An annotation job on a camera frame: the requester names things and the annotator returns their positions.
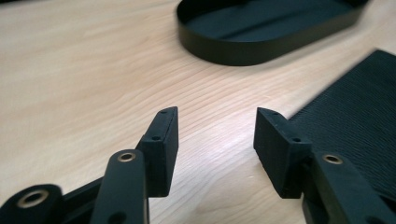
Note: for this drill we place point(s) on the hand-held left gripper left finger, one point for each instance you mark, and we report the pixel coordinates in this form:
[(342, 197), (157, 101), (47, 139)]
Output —
[(162, 155)]

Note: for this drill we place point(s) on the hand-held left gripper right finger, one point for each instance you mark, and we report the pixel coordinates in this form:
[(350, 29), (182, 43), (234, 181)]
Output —
[(277, 155)]

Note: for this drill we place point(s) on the black textured wallet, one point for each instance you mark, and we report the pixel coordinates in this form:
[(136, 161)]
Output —
[(355, 118)]

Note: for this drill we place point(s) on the black oval tray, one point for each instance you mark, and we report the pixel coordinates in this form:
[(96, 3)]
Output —
[(249, 49)]

